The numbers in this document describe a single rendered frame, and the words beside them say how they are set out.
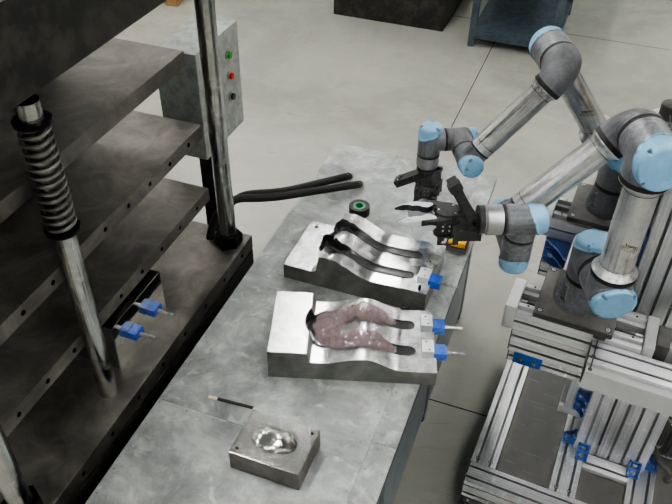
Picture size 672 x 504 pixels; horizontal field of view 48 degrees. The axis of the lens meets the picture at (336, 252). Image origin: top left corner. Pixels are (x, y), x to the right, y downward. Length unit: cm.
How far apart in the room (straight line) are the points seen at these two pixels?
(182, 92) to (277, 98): 273
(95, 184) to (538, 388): 187
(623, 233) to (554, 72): 60
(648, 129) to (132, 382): 158
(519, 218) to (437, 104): 351
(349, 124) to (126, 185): 293
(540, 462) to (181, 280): 145
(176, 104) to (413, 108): 281
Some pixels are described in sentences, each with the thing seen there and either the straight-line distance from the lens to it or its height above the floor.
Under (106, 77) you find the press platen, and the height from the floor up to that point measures 154.
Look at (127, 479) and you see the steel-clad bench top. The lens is 215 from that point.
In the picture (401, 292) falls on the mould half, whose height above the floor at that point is 87.
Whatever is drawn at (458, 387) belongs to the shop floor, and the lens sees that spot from 336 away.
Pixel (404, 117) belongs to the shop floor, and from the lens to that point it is 512.
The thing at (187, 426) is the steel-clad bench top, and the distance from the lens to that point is 221.
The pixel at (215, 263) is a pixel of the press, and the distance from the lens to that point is 271.
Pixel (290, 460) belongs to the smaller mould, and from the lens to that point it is 203.
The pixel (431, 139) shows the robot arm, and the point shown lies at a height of 127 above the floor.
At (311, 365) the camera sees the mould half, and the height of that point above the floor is 86.
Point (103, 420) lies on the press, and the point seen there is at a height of 78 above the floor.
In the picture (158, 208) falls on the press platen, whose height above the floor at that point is 104.
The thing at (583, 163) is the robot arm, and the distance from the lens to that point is 195.
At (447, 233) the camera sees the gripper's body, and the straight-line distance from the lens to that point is 183.
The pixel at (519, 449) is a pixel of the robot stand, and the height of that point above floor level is 21.
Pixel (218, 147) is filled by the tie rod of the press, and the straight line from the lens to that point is 252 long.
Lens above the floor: 255
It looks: 40 degrees down
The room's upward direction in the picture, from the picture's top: 1 degrees clockwise
